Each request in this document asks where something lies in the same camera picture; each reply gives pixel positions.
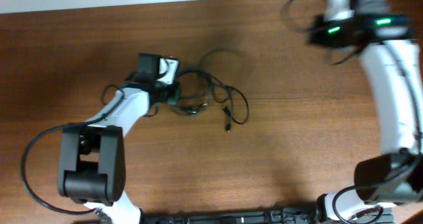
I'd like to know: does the right camera cable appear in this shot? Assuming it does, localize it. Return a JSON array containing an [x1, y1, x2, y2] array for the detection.
[[280, 0, 423, 224]]

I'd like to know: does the left camera cable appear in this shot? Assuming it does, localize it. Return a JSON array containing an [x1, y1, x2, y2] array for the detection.
[[20, 83, 126, 216]]

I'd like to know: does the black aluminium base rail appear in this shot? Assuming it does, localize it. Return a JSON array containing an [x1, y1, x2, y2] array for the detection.
[[72, 200, 395, 224]]

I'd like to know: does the black cable thick plug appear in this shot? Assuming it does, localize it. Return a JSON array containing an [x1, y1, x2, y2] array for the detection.
[[176, 68, 250, 126]]

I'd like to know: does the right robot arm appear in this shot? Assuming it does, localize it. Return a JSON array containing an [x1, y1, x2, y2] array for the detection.
[[310, 0, 422, 223]]

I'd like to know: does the black cable silver plug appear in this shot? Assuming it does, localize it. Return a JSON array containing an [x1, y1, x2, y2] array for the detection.
[[198, 48, 250, 87]]

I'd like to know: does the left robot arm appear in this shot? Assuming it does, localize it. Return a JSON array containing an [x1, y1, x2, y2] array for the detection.
[[58, 54, 180, 223]]

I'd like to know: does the camera cable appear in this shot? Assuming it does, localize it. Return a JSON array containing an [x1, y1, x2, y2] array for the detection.
[[20, 83, 126, 216], [280, 0, 423, 224]]

